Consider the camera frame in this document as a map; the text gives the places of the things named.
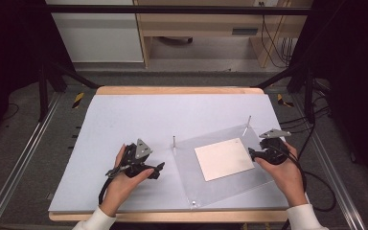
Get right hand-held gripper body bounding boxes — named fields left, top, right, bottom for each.
left=258, top=128, right=292, bottom=166

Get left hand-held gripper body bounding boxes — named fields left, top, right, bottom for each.
left=120, top=138, right=154, bottom=177

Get clear acrylic plate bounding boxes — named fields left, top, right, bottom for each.
left=172, top=124, right=285, bottom=209

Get person's right hand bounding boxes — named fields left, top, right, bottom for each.
left=254, top=140, right=310, bottom=208

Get person's left hand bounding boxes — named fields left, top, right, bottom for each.
left=100, top=143, right=156, bottom=219

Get pale square sheet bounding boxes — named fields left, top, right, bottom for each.
left=194, top=137, right=256, bottom=182

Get white board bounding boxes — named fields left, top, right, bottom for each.
left=48, top=93, right=290, bottom=214

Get yellow black tape strip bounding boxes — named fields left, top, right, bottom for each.
left=71, top=91, right=86, bottom=110
left=276, top=93, right=295, bottom=108

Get person's right white sleeve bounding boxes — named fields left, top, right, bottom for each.
left=286, top=203, right=330, bottom=230

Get person's white sleeve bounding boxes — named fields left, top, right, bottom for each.
left=286, top=203, right=330, bottom=230
left=71, top=205, right=118, bottom=230

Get person's left white sleeve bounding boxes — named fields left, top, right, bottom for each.
left=71, top=205, right=118, bottom=230

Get wooden table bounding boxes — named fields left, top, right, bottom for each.
left=48, top=85, right=289, bottom=223

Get dark rectangular desk label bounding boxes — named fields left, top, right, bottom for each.
left=231, top=28, right=260, bottom=36

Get dark curtain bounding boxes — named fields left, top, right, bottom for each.
left=295, top=0, right=368, bottom=190
left=0, top=0, right=75, bottom=145

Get white cabinet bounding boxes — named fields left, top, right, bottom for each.
left=44, top=0, right=146, bottom=63

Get wooden cabinet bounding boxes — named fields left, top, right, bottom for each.
left=133, top=0, right=314, bottom=69

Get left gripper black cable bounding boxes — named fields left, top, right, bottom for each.
left=98, top=164, right=132, bottom=206

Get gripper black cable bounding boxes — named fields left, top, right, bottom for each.
left=98, top=164, right=132, bottom=206
left=281, top=145, right=337, bottom=213

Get black frame stand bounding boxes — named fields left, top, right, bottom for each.
left=252, top=61, right=317, bottom=126
left=37, top=60, right=101, bottom=123

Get aluminium rail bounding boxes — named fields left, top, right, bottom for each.
left=290, top=95, right=368, bottom=230
left=0, top=91, right=62, bottom=230

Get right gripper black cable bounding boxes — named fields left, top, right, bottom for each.
left=281, top=145, right=337, bottom=213

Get black hanging cables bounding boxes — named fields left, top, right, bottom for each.
left=260, top=2, right=299, bottom=69

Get black horizontal frame bar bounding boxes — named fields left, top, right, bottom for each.
left=44, top=4, right=314, bottom=16

